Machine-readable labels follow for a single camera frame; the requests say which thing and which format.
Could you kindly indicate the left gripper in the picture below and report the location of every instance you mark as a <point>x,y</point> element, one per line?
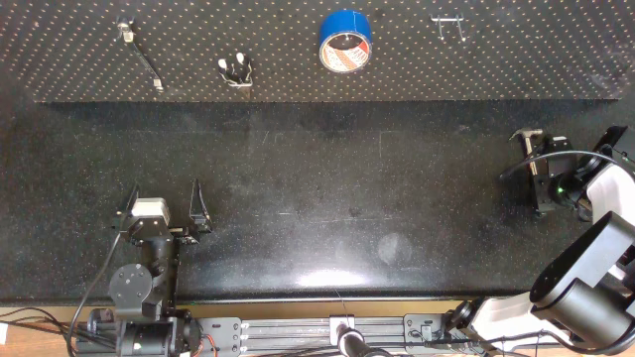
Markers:
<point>198,228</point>

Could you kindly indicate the wrench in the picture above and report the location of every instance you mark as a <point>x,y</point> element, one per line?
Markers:
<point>143,62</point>

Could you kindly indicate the pliers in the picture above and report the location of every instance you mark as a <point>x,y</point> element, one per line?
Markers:
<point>237,69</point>

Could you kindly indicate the roll of blue tape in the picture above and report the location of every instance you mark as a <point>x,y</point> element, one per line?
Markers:
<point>344,25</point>

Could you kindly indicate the hammer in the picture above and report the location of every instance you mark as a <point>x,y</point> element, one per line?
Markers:
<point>527,135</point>

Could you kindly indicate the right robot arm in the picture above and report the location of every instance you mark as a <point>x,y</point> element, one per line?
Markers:
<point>585,268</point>

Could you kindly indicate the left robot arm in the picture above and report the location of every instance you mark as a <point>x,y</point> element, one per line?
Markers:
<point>130,285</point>

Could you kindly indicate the black pegboard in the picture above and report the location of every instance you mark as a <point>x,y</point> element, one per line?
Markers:
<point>446,64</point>

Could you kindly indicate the white tag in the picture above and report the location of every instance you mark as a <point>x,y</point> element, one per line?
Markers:
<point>3,333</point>

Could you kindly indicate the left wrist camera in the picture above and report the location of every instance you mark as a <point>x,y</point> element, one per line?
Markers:
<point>149,207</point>

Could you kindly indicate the mounting rail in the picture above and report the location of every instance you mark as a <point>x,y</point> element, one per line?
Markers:
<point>288,332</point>

